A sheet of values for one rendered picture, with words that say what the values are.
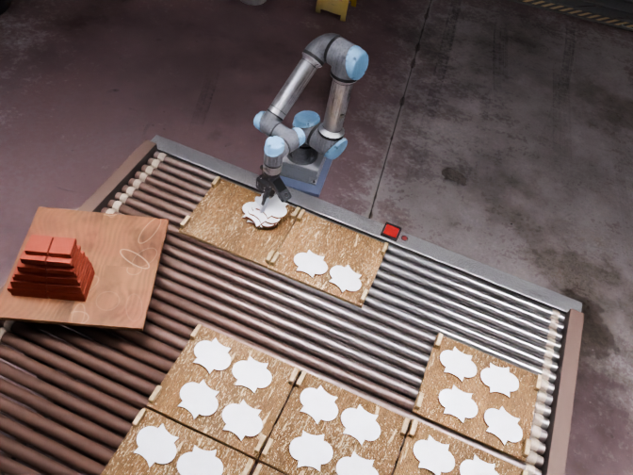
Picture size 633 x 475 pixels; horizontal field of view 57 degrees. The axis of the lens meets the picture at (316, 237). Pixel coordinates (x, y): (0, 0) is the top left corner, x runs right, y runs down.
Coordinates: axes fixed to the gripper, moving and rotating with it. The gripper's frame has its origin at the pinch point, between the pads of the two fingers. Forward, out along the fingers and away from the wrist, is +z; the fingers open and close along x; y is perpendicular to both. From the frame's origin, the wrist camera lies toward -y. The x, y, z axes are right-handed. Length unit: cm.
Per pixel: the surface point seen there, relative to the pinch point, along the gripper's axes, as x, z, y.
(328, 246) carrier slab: -6.5, 5.9, -28.1
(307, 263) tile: 7.3, 4.8, -29.0
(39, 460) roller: 124, 8, -25
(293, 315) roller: 28, 8, -41
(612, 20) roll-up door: -508, 94, 18
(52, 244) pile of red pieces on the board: 86, -29, 16
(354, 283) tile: 0.0, 4.8, -48.5
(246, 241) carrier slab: 18.0, 5.9, -3.8
